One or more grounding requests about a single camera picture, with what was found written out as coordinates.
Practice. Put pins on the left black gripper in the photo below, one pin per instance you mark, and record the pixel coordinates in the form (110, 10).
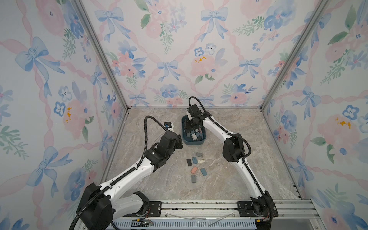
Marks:
(179, 145)

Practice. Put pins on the pink eraser centre lower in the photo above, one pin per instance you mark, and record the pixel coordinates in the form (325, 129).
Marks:
(194, 170)

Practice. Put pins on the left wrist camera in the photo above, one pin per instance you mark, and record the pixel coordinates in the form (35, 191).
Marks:
(169, 126)

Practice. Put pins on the grey eraser top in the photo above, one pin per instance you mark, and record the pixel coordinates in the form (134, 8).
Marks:
(200, 155)

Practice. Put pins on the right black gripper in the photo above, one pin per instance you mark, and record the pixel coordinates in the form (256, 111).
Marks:
(187, 126)

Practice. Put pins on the teal eraser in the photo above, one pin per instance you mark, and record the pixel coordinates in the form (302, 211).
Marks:
(203, 172)

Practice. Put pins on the grey eraser bottom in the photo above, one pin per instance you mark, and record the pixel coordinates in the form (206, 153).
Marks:
(193, 179)

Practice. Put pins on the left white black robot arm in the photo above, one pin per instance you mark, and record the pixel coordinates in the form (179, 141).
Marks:
(101, 204)

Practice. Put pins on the dark teal storage box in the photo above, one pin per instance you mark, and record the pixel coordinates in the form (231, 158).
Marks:
(189, 141)

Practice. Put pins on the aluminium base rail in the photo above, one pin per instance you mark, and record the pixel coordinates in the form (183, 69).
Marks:
(133, 214)

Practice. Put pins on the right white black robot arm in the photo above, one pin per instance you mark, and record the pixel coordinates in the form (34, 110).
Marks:
(235, 151)

